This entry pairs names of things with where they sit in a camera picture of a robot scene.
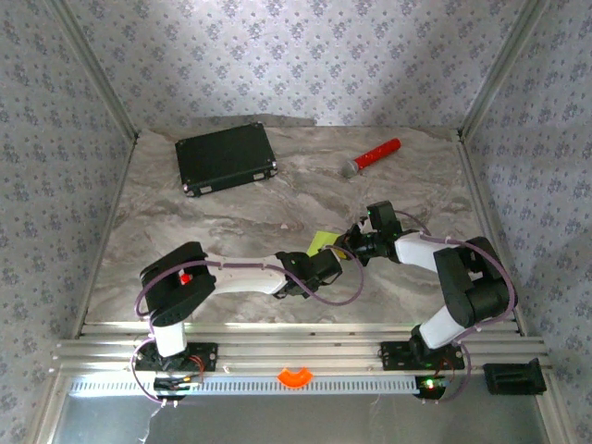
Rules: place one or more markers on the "yellow-green paper sheet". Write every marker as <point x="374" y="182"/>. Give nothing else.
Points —
<point x="321" y="241"/>

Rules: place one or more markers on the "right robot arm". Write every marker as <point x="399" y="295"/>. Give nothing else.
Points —
<point x="416" y="252"/>

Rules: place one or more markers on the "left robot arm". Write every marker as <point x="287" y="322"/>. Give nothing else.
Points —
<point x="245" y="279"/>

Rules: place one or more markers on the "red toy microphone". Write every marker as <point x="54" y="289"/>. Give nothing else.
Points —
<point x="377" y="152"/>

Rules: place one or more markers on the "red toy brick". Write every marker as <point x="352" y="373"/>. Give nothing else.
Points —
<point x="185" y="278"/>

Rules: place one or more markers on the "black hard case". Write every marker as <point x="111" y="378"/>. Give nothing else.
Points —
<point x="226" y="157"/>

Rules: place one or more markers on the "small black circuit board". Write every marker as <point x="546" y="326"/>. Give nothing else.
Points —
<point x="430" y="385"/>
<point x="176" y="384"/>

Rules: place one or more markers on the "black plastic holder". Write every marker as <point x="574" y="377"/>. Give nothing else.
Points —
<point x="513" y="377"/>

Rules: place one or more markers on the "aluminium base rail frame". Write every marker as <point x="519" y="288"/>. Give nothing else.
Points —
<point x="296" y="347"/>

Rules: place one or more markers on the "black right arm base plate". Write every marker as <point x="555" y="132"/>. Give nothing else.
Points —
<point x="393" y="356"/>

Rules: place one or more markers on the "aluminium side rail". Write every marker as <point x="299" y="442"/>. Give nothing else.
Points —
<point x="490" y="231"/>
<point x="104" y="236"/>

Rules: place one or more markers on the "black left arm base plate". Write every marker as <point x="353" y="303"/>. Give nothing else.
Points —
<point x="205" y="356"/>

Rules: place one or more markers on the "aluminium frame post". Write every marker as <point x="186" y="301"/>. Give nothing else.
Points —
<point x="501" y="69"/>
<point x="92" y="69"/>

